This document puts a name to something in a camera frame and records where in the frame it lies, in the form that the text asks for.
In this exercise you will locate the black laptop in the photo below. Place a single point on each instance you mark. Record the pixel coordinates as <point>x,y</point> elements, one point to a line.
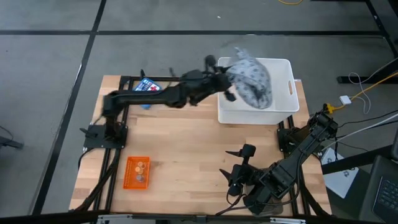
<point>385,193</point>

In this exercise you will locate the black stand foot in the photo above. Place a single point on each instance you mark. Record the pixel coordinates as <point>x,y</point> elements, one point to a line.
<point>12,143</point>

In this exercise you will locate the orange plastic basket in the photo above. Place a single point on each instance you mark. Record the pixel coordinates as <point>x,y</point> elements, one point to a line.
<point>130,180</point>

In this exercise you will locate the black floor stand bar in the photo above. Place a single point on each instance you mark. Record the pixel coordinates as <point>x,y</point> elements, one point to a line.
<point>357,79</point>

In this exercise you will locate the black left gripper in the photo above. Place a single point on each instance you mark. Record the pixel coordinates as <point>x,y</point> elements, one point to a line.
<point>217,83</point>

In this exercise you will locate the black desk leg bar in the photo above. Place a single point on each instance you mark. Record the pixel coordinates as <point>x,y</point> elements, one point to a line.
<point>357,160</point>

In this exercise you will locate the grey translucent plastic tray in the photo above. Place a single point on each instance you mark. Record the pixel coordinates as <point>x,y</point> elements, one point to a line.
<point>276,208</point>

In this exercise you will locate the white box with logo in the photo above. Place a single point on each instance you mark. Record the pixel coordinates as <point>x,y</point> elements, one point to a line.
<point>339,183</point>

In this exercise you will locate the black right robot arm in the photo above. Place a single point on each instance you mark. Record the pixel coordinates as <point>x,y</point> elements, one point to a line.
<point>295,161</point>

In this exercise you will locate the blue first aid kit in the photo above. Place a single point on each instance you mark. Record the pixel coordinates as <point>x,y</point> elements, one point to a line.
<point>146,85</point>

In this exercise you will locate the grey patterned cloth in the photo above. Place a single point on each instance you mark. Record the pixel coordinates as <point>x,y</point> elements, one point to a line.
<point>252,77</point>

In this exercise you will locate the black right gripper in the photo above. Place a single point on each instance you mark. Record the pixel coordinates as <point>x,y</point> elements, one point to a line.
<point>248,175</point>

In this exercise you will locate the silver edge rail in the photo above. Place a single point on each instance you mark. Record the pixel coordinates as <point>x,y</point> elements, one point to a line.
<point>115,219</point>

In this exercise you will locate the yellow plug connector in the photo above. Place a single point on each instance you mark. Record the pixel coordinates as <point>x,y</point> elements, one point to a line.
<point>329,108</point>

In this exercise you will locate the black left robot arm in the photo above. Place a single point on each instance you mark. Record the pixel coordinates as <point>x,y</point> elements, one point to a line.
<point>140,97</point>

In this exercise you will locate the white plastic bin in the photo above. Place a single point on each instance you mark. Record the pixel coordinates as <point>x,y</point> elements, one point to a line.
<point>248,116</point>

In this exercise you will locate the black aluminium table frame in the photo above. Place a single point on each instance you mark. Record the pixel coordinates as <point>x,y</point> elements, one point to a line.
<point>109,199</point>

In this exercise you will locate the white power adapter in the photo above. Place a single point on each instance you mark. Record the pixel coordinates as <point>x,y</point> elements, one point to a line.
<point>345,99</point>

